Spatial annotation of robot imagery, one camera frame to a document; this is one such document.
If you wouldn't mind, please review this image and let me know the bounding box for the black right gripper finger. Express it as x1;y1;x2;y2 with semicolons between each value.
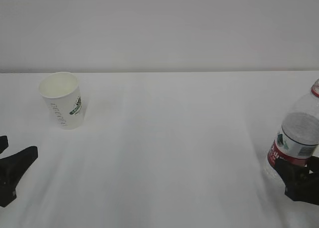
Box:
306;156;319;174
275;158;319;205

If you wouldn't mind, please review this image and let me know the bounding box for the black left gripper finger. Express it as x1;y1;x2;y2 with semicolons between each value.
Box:
0;135;8;154
0;146;38;208

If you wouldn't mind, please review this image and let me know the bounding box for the white paper cup green logo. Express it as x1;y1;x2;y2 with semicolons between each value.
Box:
38;72;84;130

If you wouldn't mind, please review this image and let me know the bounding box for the clear water bottle red label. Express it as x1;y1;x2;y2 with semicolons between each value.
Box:
264;81;319;180

